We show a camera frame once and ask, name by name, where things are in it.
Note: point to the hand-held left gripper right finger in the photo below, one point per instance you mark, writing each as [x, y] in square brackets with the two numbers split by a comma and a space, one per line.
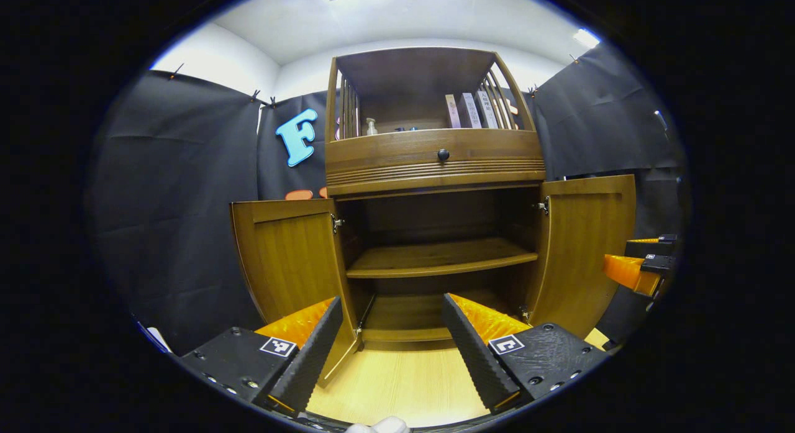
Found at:
[475, 358]

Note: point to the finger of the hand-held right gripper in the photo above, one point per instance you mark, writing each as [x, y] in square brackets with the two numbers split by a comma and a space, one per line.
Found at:
[655, 265]
[652, 246]

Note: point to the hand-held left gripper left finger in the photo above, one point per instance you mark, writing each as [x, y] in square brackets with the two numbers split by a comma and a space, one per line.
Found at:
[313, 358]

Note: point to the wooden shoe cabinet door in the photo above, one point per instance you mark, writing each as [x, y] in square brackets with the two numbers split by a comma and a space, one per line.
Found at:
[292, 259]
[584, 246]

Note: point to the metal door hinge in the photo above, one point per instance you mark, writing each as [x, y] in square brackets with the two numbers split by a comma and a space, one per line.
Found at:
[542, 206]
[337, 223]

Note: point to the wooden cabinet drawer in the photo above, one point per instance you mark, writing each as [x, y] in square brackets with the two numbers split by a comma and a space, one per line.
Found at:
[385, 150]

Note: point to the white and blue object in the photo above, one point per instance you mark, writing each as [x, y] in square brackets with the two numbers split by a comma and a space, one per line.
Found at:
[155, 338]

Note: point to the black backdrop cloth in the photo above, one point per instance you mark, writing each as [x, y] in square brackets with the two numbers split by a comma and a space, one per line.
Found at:
[186, 203]

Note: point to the black drawer knob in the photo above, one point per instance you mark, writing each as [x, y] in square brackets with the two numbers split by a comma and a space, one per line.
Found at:
[443, 154]

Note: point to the small ceiling light panel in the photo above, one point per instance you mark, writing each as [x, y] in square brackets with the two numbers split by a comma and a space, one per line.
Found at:
[587, 38]

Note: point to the grey book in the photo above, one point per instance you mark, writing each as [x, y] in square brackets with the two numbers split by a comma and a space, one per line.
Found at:
[470, 112]

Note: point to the small pump bottle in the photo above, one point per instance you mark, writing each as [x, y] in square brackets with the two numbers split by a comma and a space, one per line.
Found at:
[371, 127]

